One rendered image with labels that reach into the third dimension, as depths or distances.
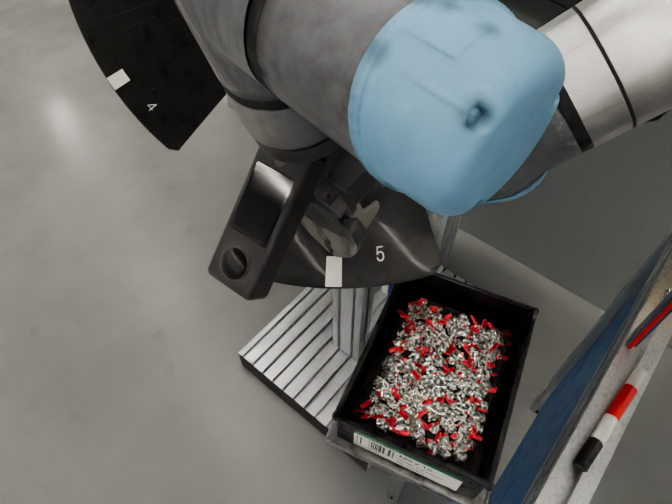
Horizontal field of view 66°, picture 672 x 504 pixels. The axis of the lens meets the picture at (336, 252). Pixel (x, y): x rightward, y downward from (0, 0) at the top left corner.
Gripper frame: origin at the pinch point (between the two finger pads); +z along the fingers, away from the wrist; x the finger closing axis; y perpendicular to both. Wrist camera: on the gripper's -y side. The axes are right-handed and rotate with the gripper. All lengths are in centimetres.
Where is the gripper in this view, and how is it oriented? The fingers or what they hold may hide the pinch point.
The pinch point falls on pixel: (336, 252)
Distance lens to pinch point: 51.4
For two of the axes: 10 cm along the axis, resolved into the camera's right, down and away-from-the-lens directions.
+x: -7.7, -5.1, 3.8
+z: 1.9, 4.0, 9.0
